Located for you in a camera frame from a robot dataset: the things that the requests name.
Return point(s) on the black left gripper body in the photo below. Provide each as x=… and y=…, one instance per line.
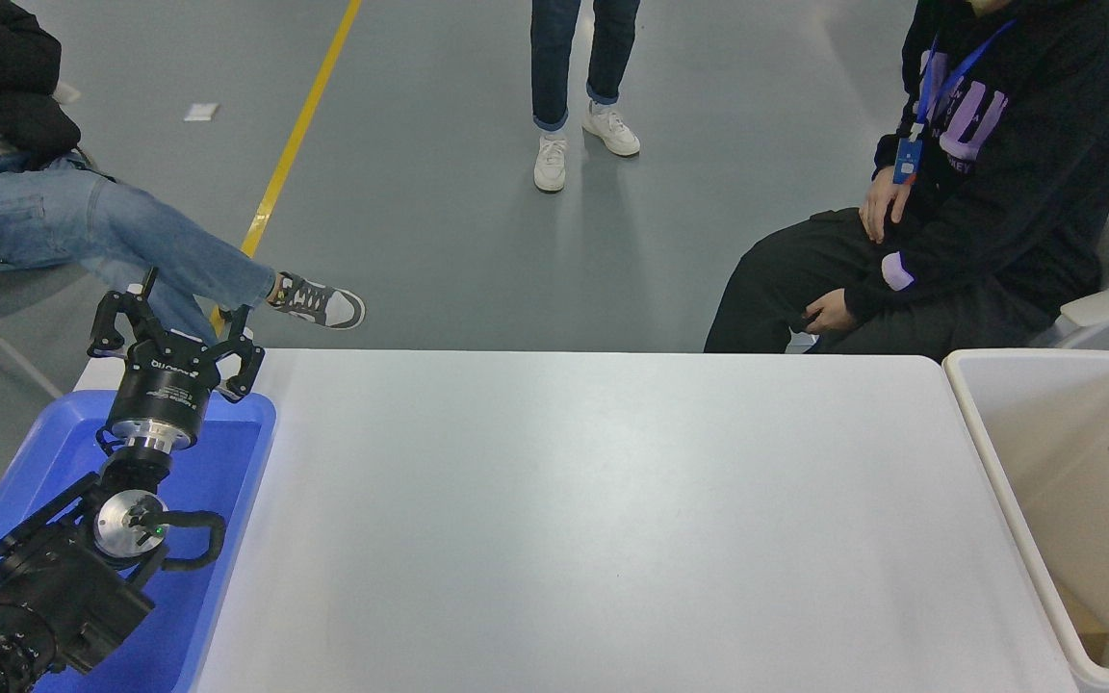
x=166, y=390

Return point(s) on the person's left hand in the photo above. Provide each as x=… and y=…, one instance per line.
x=832, y=311

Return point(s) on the person's right hand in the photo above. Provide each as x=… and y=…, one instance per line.
x=884, y=202

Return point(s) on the large pale plastic bin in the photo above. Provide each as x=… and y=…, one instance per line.
x=1055, y=452

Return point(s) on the blue plastic tray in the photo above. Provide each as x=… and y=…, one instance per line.
x=218, y=462

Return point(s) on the brown cardboard piece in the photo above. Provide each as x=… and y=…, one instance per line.
x=1084, y=626

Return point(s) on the white paper scrap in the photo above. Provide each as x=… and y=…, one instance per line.
x=199, y=112

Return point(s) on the standing person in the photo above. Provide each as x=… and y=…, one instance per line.
x=554, y=58

